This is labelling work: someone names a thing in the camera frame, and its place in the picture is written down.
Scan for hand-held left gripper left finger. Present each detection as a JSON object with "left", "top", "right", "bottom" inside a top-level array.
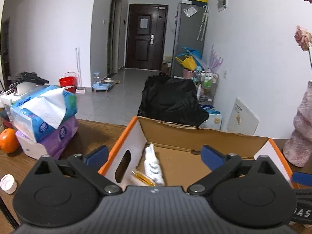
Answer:
[{"left": 30, "top": 145, "right": 122, "bottom": 197}]

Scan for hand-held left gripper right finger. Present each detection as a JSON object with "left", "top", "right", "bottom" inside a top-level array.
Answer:
[{"left": 186, "top": 145, "right": 283, "bottom": 196}]

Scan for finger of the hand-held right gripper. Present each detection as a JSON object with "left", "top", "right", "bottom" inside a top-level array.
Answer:
[{"left": 292, "top": 171, "right": 312, "bottom": 187}]

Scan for red cardboard box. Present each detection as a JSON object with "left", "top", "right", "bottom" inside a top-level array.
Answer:
[{"left": 97, "top": 115, "right": 296, "bottom": 188}]

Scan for white spray bottle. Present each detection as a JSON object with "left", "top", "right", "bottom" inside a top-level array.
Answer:
[{"left": 143, "top": 143, "right": 165, "bottom": 186}]

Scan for white and blue shopping bag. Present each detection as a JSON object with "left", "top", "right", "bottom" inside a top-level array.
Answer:
[{"left": 200, "top": 105, "right": 223, "bottom": 130}]

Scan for pink ceramic vase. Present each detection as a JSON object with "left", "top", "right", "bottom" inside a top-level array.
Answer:
[{"left": 283, "top": 80, "right": 312, "bottom": 167}]

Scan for purple and white tissue pack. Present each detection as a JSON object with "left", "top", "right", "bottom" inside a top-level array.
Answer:
[{"left": 15, "top": 116, "right": 79, "bottom": 160}]

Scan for amber translucent item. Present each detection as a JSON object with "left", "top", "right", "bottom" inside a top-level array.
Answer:
[{"left": 132, "top": 171, "right": 156, "bottom": 187}]

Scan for white flat board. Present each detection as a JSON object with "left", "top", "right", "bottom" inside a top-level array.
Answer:
[{"left": 227, "top": 98, "right": 259, "bottom": 136}]

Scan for black garbage bag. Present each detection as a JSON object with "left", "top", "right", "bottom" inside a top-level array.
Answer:
[{"left": 138, "top": 74, "right": 210, "bottom": 127}]

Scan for blue pet water dispenser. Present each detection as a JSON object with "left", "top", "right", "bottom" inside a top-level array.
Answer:
[{"left": 93, "top": 72, "right": 115, "bottom": 93}]

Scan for blue tissue pack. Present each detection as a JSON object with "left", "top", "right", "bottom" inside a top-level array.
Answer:
[{"left": 10, "top": 85, "right": 77, "bottom": 143}]

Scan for red bucket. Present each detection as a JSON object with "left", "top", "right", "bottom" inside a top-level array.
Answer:
[{"left": 58, "top": 72, "right": 76, "bottom": 93}]

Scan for white mop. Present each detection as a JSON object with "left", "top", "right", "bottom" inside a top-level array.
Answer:
[{"left": 75, "top": 47, "right": 86, "bottom": 94}]

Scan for orange fruit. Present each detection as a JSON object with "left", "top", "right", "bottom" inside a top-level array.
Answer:
[{"left": 0, "top": 128, "right": 20, "bottom": 154}]

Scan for small white cap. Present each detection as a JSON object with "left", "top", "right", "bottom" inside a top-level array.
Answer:
[{"left": 0, "top": 174, "right": 17, "bottom": 194}]

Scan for yellow bag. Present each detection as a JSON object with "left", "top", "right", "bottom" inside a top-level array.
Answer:
[{"left": 175, "top": 56, "right": 197, "bottom": 71}]

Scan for pale purple umbrella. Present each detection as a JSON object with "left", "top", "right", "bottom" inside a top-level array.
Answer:
[{"left": 205, "top": 44, "right": 224, "bottom": 72}]

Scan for white appliance with black clips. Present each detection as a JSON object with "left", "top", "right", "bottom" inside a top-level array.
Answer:
[{"left": 0, "top": 82, "right": 35, "bottom": 109}]

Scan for blue plastic item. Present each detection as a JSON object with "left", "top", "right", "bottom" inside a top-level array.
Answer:
[{"left": 180, "top": 46, "right": 203, "bottom": 60}]

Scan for dark brown entrance door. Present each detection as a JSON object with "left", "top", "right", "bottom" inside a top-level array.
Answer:
[{"left": 125, "top": 4, "right": 169, "bottom": 70}]

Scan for dark wooden doorframe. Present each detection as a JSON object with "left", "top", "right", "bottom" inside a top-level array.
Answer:
[{"left": 107, "top": 0, "right": 123, "bottom": 75}]

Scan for grey refrigerator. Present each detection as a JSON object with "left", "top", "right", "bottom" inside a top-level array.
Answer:
[{"left": 171, "top": 1, "right": 207, "bottom": 78}]

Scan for hanging folded umbrellas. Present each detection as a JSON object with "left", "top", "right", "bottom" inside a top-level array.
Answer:
[{"left": 196, "top": 5, "right": 210, "bottom": 42}]

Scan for bunch of dried pink roses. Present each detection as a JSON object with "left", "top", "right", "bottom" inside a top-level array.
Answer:
[{"left": 292, "top": 0, "right": 312, "bottom": 70}]

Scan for yellow storage box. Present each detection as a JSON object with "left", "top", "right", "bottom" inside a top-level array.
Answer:
[{"left": 187, "top": 0, "right": 209, "bottom": 7}]

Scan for wire trolley with bottles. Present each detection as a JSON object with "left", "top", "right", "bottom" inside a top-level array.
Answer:
[{"left": 194, "top": 71, "right": 219, "bottom": 108}]

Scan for black cable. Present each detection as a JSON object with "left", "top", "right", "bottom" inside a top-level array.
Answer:
[{"left": 0, "top": 195, "right": 19, "bottom": 230}]

